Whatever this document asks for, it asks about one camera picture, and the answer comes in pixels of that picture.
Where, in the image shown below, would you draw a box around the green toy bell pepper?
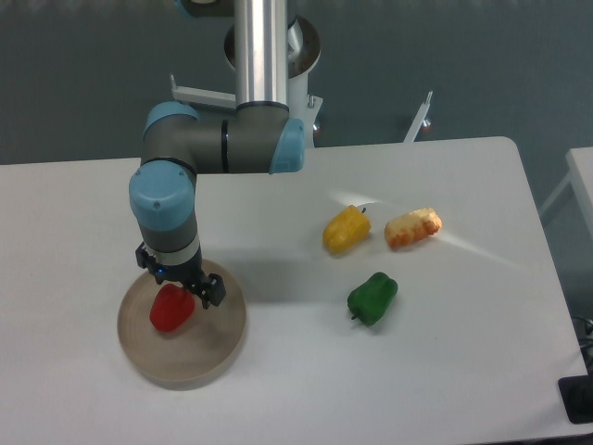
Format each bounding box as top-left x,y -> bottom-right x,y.
347,272 -> 398,326

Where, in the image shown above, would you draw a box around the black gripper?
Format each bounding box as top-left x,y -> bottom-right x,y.
135,242 -> 226,309

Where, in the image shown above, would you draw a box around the red toy bell pepper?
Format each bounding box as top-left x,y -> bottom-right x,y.
149,284 -> 196,333

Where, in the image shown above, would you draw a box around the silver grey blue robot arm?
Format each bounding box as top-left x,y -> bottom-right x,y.
129,1 -> 322,307

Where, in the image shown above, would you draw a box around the black box at edge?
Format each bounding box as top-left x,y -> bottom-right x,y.
558,375 -> 593,425

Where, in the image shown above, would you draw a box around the white side table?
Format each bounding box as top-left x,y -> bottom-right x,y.
538,146 -> 592,231

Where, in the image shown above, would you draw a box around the black cables at right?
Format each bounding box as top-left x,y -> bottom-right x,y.
572,314 -> 593,375

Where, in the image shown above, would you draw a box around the beige round plate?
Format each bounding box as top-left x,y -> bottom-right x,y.
117,260 -> 247,390

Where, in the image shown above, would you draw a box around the orange toy bread piece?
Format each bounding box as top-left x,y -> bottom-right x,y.
384,208 -> 443,249

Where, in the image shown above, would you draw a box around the yellow toy bell pepper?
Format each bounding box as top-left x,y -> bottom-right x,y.
322,205 -> 372,255

